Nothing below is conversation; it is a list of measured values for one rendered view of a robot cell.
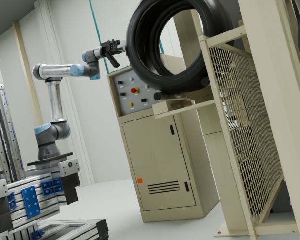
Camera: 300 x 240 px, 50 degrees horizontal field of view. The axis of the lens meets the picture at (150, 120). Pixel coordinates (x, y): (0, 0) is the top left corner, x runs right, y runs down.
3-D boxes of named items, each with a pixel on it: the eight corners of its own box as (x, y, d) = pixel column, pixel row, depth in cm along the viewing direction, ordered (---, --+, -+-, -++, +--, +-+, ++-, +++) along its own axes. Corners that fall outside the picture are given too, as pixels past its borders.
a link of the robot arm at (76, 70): (23, 62, 214) (78, 59, 189) (36, 63, 223) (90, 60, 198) (24, 80, 215) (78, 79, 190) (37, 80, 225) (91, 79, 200)
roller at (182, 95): (177, 95, 205) (181, 89, 203) (183, 99, 204) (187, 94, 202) (151, 97, 175) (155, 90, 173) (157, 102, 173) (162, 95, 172)
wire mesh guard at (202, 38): (284, 174, 184) (253, 56, 185) (287, 174, 183) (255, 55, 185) (251, 241, 105) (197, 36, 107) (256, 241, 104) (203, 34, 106)
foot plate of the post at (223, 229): (225, 221, 221) (225, 217, 221) (265, 217, 208) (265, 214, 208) (213, 237, 197) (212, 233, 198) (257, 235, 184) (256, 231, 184)
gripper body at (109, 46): (114, 38, 193) (98, 43, 199) (116, 52, 193) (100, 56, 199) (121, 39, 199) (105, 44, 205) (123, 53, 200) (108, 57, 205)
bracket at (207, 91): (177, 104, 208) (174, 89, 209) (237, 87, 189) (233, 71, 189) (175, 104, 205) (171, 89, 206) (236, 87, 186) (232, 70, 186)
